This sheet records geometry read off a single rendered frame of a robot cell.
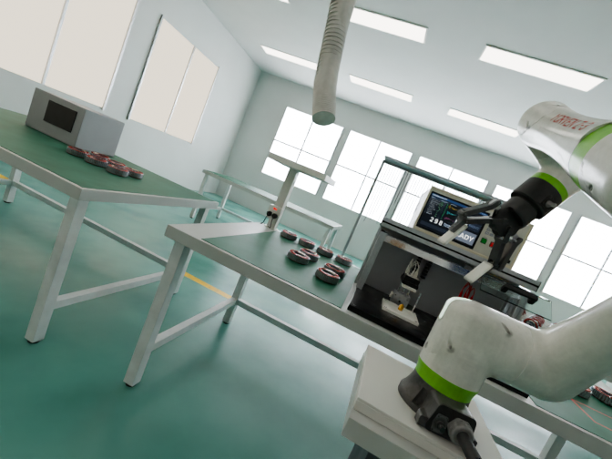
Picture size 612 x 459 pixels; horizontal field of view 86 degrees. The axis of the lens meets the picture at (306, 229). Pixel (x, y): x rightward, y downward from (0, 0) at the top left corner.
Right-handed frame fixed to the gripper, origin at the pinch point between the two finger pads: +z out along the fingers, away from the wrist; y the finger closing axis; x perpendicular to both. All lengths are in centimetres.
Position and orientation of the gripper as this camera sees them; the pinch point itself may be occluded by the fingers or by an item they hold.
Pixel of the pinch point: (457, 259)
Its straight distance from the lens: 89.8
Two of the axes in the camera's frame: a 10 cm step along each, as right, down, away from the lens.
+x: -1.5, -2.8, 9.5
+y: 6.2, 7.2, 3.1
